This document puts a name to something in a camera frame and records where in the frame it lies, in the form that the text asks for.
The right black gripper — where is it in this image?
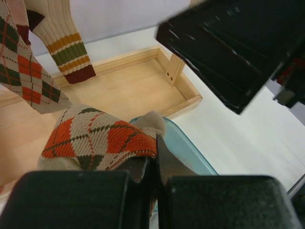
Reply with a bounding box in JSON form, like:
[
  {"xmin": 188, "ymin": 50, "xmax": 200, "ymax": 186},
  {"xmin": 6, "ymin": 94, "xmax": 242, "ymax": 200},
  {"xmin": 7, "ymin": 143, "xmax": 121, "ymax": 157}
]
[{"xmin": 156, "ymin": 0, "xmax": 305, "ymax": 114}]

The argyle patterned sock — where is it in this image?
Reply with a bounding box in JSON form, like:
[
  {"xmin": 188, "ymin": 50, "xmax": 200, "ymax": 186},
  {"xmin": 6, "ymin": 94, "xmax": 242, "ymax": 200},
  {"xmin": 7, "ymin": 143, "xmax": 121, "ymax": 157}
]
[{"xmin": 0, "ymin": 106, "xmax": 167, "ymax": 189}]

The wooden clothes rack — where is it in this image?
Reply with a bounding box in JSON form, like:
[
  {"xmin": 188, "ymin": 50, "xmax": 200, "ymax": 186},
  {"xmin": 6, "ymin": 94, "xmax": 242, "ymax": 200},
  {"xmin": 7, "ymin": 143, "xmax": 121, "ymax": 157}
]
[{"xmin": 0, "ymin": 0, "xmax": 203, "ymax": 206}]

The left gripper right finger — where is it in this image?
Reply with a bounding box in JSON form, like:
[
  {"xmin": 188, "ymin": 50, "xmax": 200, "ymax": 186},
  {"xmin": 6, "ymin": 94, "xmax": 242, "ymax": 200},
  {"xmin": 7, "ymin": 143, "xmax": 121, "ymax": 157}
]
[{"xmin": 156, "ymin": 136, "xmax": 302, "ymax": 229}]

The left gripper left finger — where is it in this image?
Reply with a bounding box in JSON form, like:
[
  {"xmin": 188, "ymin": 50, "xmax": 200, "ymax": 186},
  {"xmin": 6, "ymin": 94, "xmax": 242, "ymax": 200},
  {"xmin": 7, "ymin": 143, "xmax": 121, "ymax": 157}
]
[{"xmin": 0, "ymin": 157, "xmax": 151, "ymax": 229}]

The cream striped sock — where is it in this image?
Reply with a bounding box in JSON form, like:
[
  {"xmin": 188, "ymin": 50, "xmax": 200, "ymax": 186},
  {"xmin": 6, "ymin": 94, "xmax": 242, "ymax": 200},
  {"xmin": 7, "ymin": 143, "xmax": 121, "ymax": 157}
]
[{"xmin": 11, "ymin": 0, "xmax": 96, "ymax": 84}]

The blue translucent plastic bin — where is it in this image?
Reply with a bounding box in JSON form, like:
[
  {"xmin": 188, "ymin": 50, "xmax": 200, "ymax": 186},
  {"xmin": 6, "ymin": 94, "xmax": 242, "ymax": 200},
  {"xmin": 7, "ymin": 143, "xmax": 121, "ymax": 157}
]
[{"xmin": 140, "ymin": 118, "xmax": 217, "ymax": 229}]

